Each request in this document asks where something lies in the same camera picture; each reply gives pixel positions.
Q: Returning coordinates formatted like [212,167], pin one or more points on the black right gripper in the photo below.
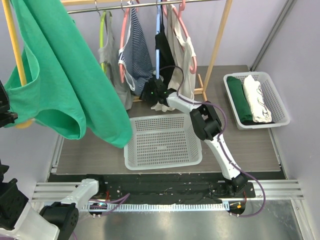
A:
[151,88]

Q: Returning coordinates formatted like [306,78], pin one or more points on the lime green hanger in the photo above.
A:
[103,31]

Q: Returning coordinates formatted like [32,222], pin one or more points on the grey tank top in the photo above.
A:
[110,56]

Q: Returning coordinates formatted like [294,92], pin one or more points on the green tank top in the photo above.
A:
[66,89]

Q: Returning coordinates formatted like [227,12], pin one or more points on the yellow plastic hanger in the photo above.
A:
[14,41]

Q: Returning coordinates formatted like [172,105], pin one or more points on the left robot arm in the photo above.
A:
[20,221]

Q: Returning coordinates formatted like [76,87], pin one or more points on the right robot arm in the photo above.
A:
[207,126]

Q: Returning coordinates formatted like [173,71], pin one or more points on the black tank top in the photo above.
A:
[166,58]

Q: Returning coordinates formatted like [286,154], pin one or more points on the white tank top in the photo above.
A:
[182,80]

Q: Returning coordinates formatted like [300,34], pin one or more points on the blue striped tank top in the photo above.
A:
[135,65]

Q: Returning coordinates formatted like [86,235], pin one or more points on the pink hanger with striped top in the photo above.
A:
[128,43]

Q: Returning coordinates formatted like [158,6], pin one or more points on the pink hanger with white top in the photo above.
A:
[178,15]

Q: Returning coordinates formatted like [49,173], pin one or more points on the light blue hanger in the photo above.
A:
[158,31]

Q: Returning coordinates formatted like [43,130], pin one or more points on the white plastic laundry basket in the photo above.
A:
[161,142]

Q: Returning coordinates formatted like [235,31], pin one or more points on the folded dark green garment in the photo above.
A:
[239,100]

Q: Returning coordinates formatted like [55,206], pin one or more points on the white basket with folded clothes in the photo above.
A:
[272,99]

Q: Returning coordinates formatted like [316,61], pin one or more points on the folded white printed garment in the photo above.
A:
[254,96]

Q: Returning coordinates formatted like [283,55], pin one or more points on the wooden clothes rack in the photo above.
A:
[203,83]

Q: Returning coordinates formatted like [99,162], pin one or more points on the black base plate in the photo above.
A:
[144,177]

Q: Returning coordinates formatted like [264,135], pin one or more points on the white slotted cable duct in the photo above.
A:
[224,206]

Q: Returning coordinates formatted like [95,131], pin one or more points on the aluminium rail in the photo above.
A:
[275,188]

